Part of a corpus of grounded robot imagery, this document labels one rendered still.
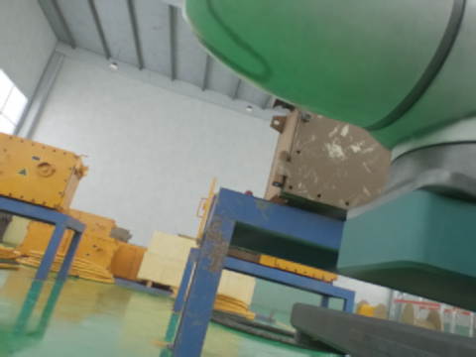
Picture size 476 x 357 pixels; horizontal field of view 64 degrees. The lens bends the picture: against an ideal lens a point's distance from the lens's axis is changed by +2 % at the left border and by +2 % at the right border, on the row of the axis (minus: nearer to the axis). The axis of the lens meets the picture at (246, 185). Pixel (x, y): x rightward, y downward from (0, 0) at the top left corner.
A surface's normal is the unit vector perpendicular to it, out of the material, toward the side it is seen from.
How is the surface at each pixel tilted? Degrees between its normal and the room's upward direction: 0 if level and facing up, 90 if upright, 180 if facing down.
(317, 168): 90
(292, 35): 144
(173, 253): 90
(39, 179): 90
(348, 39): 136
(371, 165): 90
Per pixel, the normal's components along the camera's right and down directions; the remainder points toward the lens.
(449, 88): -0.26, 0.41
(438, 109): -0.37, 0.60
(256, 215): 0.15, -0.24
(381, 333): -0.96, -0.26
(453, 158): -0.54, -0.42
